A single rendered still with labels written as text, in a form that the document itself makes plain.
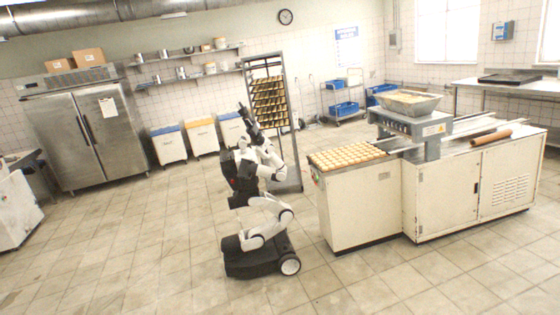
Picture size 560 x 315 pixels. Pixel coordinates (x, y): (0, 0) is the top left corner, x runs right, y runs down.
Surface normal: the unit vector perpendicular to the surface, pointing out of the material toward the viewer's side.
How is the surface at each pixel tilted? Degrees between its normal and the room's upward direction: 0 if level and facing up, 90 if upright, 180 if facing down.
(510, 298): 0
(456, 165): 90
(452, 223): 89
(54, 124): 90
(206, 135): 91
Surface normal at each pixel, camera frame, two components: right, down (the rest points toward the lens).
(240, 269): -0.13, 0.36
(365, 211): 0.22, 0.30
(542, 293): -0.16, -0.93
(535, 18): -0.94, 0.25
